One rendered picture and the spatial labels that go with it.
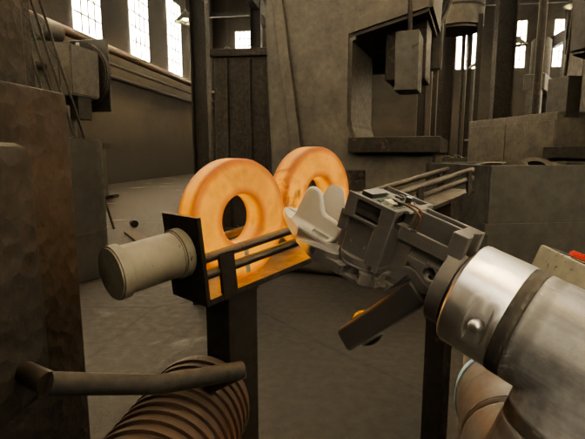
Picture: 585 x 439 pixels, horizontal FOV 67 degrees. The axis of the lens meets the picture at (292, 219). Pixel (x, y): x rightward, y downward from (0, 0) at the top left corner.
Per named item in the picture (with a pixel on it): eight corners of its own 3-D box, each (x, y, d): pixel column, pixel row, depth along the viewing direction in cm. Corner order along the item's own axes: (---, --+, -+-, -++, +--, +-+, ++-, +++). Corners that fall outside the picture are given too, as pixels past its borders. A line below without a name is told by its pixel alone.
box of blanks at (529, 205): (478, 330, 201) (489, 158, 190) (408, 279, 282) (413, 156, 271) (680, 320, 213) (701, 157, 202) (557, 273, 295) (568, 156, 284)
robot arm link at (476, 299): (508, 346, 40) (467, 386, 33) (459, 317, 43) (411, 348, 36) (550, 259, 37) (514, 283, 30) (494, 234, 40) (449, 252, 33)
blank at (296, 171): (264, 152, 64) (280, 152, 61) (331, 142, 75) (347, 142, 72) (273, 256, 67) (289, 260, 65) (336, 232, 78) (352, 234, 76)
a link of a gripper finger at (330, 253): (319, 221, 49) (383, 257, 43) (314, 236, 49) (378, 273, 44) (289, 226, 45) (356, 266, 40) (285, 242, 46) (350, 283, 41)
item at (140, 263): (102, 294, 50) (93, 242, 48) (172, 271, 56) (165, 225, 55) (128, 307, 46) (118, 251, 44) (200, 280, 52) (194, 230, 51)
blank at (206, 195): (169, 166, 53) (184, 167, 50) (263, 152, 64) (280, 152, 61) (185, 289, 56) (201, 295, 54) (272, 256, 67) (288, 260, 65)
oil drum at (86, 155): (-16, 287, 267) (-31, 135, 254) (50, 262, 325) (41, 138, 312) (76, 290, 259) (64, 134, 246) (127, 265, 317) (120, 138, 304)
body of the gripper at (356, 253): (385, 183, 47) (496, 231, 39) (362, 255, 50) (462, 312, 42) (341, 187, 41) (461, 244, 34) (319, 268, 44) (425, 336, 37)
